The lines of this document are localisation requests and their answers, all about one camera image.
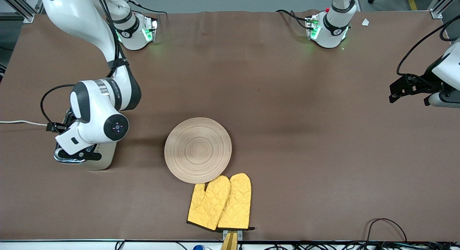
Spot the round wooden plate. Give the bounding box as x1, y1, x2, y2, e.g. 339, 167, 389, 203
164, 117, 232, 184

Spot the silver beige two-slot toaster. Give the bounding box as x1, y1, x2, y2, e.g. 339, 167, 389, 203
54, 108, 119, 171

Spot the brown table cover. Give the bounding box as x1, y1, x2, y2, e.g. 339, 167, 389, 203
0, 9, 460, 242

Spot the yellow quilted oven mitt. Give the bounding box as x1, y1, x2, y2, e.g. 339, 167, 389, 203
187, 175, 231, 231
217, 173, 256, 231

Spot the white toaster power cable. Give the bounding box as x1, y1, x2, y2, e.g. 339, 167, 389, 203
0, 120, 49, 128

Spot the aluminium frame profile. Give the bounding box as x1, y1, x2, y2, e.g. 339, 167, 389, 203
0, 0, 49, 23
429, 0, 460, 20

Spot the metal base connector bracket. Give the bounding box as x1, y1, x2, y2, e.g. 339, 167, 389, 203
305, 14, 320, 40
142, 16, 158, 43

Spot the red black cable loop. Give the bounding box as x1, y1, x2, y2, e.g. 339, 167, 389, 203
365, 218, 408, 243

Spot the black arm base cable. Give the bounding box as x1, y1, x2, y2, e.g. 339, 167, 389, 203
276, 9, 310, 30
126, 0, 169, 17

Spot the black cable bundle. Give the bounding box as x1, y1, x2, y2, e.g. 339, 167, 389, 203
266, 240, 460, 250

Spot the wooden clamp with metal bracket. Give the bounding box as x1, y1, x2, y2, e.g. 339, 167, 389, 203
221, 229, 243, 250

